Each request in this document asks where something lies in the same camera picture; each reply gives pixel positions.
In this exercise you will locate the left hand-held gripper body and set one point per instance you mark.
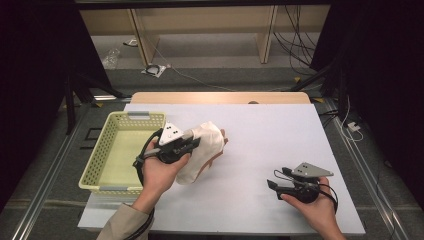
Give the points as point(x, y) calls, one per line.
point(170, 136)

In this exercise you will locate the black curtain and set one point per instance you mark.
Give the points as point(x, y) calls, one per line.
point(33, 83)
point(383, 83)

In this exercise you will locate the white power plug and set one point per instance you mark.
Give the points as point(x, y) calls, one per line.
point(353, 126)

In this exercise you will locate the pale green plastic basket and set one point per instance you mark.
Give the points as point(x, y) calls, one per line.
point(116, 150)

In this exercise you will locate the small flat floor item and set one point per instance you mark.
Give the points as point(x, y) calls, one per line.
point(131, 42)

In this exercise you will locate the aluminium floor rail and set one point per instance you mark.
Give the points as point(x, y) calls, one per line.
point(375, 186)
point(45, 186)

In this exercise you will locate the clear plastic bag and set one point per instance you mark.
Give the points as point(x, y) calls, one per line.
point(111, 58)

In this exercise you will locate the person's left hand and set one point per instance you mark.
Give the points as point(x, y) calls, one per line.
point(156, 180)

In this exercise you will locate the cream baby bodysuit brown trim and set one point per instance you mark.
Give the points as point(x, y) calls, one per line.
point(206, 146)

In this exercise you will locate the black metal stand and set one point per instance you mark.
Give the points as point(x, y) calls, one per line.
point(69, 106)
point(313, 77)

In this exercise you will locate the white table cover board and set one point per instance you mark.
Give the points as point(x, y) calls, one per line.
point(266, 140)

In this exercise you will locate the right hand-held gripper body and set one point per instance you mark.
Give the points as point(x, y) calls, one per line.
point(310, 170)

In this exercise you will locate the person's right hand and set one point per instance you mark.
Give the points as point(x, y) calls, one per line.
point(320, 210)

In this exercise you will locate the dark round table grommet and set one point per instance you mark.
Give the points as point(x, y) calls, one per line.
point(253, 102)

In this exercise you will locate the light wooden table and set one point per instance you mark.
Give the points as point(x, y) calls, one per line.
point(216, 97)

